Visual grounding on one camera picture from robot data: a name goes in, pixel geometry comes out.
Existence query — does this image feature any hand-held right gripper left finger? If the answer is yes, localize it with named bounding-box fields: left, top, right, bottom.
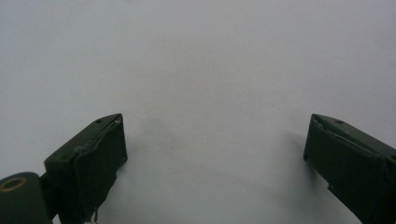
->
left=43, top=113, right=129, bottom=224

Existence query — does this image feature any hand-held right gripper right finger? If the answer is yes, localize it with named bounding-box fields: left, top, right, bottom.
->
left=303, top=113, right=396, bottom=224

